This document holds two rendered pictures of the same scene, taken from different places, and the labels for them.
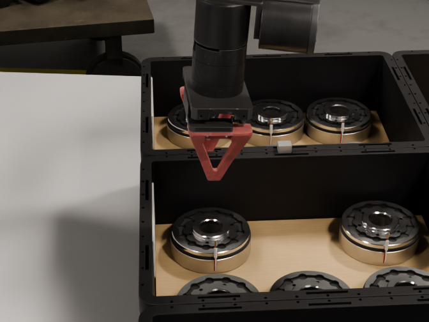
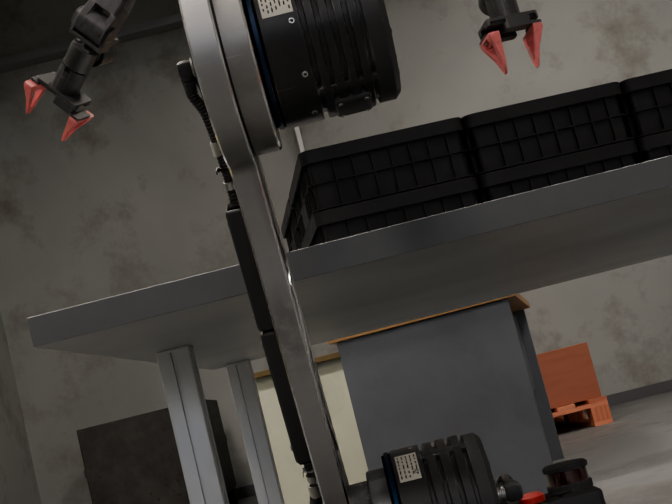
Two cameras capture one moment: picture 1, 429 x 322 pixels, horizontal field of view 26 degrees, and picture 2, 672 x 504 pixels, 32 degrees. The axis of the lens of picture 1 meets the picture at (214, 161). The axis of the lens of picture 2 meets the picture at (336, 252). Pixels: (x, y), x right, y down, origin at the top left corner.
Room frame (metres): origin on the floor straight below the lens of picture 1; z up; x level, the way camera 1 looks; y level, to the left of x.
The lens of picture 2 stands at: (1.43, 2.10, 0.49)
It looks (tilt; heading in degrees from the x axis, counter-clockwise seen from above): 7 degrees up; 267
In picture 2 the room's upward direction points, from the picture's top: 14 degrees counter-clockwise
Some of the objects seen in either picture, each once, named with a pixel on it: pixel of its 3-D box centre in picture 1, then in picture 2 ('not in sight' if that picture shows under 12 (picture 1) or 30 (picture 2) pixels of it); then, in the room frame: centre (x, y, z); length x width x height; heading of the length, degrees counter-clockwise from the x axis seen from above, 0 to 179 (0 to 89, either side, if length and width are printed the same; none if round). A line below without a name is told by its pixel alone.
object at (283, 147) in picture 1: (284, 147); not in sight; (1.05, -0.09, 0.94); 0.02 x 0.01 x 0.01; 94
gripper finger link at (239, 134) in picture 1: (215, 137); (523, 45); (0.88, 0.00, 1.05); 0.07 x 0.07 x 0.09; 7
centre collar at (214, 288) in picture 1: (219, 299); not in sight; (0.83, -0.01, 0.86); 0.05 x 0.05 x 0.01
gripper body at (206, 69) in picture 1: (218, 71); (504, 12); (0.90, 0.00, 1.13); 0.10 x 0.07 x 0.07; 7
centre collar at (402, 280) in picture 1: (406, 291); not in sight; (0.85, -0.23, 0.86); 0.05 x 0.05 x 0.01
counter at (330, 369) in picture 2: not in sight; (341, 422); (1.24, -5.16, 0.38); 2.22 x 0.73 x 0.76; 86
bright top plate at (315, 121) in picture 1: (338, 114); not in sight; (1.28, -0.20, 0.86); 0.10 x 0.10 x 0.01
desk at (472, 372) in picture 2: not in sight; (462, 403); (0.79, -2.82, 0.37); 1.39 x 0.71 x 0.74; 77
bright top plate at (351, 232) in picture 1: (380, 223); not in sight; (0.99, -0.22, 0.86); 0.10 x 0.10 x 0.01
